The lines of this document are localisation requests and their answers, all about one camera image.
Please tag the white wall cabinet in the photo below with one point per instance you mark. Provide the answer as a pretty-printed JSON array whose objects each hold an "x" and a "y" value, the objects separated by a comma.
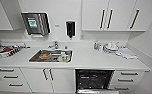
[
  {"x": 2, "y": 15},
  {"x": 113, "y": 15}
]

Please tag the white dish towel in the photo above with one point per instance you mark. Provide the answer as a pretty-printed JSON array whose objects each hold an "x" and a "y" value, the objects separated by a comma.
[{"x": 128, "y": 54}]

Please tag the chrome sink faucet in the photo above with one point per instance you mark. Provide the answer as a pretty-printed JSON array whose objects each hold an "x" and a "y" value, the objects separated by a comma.
[{"x": 53, "y": 45}]

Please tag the black soap dispenser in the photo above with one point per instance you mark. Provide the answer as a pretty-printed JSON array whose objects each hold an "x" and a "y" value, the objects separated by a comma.
[{"x": 70, "y": 29}]

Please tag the white drawer unit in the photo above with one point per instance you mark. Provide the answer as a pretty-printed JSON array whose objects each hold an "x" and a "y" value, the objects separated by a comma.
[
  {"x": 128, "y": 80},
  {"x": 12, "y": 79}
]

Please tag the steel paper towel dispenser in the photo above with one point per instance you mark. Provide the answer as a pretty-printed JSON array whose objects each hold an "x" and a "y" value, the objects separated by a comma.
[{"x": 34, "y": 24}]

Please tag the stack of white plates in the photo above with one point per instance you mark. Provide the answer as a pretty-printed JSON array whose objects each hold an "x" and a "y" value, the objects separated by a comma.
[{"x": 111, "y": 47}]

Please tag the orange bowl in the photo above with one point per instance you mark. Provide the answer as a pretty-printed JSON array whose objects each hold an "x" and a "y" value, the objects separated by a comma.
[{"x": 44, "y": 55}]

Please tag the white dirty plate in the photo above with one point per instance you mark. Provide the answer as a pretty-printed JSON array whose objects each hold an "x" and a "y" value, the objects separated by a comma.
[{"x": 62, "y": 57}]

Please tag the white two-door base cabinet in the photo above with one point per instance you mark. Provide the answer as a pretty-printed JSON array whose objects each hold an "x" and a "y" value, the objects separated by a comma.
[{"x": 37, "y": 80}]

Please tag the blue dish soap bottle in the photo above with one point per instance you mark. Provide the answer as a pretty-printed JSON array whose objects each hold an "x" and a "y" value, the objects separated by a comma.
[{"x": 96, "y": 45}]

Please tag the stainless steel dishwasher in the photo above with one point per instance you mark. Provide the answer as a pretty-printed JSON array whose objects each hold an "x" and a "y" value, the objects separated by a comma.
[{"x": 79, "y": 90}]

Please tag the steel kitchen sink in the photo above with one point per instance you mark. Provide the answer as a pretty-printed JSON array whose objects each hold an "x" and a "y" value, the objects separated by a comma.
[{"x": 33, "y": 60}]

